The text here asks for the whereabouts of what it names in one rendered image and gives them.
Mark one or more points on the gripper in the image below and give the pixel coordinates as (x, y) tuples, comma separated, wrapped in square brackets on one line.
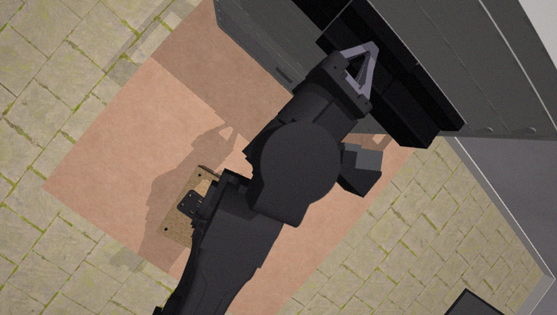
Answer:
[(330, 79)]

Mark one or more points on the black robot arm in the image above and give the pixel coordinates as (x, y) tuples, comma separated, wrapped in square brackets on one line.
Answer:
[(294, 165)]

